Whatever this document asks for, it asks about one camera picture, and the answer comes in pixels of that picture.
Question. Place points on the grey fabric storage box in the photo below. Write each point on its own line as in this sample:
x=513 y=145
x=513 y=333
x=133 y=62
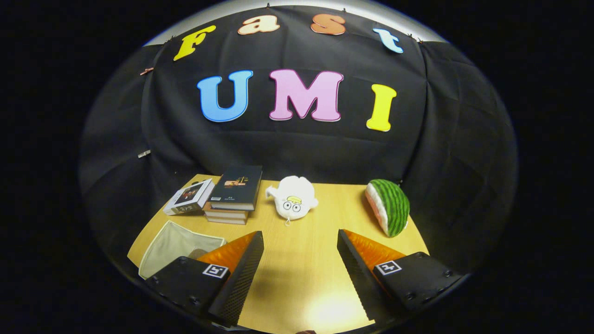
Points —
x=176 y=243

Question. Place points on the watermelon slice plush toy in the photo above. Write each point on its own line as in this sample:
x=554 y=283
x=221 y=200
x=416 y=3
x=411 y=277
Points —
x=392 y=206

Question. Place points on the brown cover book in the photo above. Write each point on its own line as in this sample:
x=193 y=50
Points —
x=227 y=221
x=227 y=214

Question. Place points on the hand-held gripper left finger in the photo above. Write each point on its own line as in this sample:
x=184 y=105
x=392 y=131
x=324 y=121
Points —
x=239 y=283

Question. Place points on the orange cloth clip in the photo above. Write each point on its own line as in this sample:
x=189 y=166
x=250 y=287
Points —
x=146 y=71

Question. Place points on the small white-edged book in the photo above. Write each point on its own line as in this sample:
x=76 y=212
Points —
x=188 y=195

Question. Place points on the white plush toy with eyes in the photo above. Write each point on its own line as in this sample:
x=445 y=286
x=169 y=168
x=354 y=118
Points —
x=294 y=188

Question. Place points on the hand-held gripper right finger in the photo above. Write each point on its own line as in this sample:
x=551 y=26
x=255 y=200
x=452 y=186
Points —
x=359 y=283

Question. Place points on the dark cover book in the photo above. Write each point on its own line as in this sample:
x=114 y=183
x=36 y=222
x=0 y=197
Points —
x=236 y=185

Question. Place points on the white tag clip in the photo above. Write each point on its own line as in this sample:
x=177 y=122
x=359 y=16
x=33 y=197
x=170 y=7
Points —
x=144 y=153

